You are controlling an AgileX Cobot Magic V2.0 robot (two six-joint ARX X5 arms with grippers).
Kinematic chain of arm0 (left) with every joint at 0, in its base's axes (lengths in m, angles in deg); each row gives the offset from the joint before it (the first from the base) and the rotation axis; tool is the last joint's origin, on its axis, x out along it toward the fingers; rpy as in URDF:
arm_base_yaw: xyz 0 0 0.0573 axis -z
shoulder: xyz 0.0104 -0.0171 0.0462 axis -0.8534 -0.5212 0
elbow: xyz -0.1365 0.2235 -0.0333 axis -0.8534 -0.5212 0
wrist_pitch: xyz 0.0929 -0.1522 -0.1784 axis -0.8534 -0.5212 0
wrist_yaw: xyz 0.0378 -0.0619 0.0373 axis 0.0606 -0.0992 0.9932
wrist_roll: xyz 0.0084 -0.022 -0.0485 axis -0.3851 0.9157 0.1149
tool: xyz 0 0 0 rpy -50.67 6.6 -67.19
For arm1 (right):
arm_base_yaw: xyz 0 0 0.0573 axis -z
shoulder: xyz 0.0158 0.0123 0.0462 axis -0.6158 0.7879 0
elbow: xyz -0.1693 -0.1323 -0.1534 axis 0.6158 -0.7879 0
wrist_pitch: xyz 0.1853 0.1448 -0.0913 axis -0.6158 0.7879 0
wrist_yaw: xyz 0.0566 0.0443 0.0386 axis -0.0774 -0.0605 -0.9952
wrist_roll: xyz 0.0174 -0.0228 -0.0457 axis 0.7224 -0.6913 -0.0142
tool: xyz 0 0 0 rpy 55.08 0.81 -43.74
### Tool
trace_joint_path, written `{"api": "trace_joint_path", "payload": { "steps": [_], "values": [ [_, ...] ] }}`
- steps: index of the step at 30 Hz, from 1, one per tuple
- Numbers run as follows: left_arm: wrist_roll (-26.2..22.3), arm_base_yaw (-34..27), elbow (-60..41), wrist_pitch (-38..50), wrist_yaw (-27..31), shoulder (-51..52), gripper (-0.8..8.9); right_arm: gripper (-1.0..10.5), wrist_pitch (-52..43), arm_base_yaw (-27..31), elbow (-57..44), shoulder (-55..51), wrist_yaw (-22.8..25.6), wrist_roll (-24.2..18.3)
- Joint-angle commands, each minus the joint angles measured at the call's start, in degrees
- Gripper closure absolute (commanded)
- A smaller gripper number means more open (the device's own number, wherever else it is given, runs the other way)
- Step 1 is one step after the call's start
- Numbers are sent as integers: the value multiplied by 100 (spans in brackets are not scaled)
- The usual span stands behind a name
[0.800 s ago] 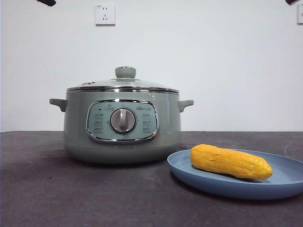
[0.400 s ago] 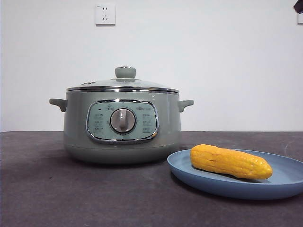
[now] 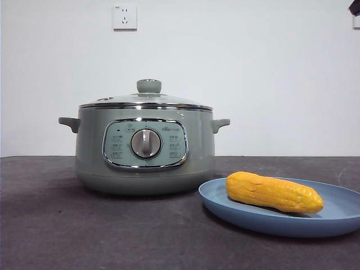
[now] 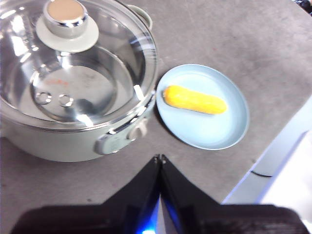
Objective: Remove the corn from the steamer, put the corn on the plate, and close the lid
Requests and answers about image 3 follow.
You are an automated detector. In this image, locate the blue round plate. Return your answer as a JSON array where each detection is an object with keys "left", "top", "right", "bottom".
[{"left": 198, "top": 177, "right": 360, "bottom": 239}]

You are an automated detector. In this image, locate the sage green electric steamer pot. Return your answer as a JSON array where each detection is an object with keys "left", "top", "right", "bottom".
[{"left": 58, "top": 108, "right": 231, "bottom": 196}]

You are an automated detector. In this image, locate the glass lid with green knob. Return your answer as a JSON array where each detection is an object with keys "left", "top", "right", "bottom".
[{"left": 78, "top": 79, "right": 213, "bottom": 111}]

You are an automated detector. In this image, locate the white wall socket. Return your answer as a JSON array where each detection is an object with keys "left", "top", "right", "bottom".
[{"left": 112, "top": 4, "right": 138, "bottom": 31}]

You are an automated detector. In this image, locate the yellow corn cob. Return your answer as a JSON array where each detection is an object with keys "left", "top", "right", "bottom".
[{"left": 226, "top": 170, "right": 325, "bottom": 214}]

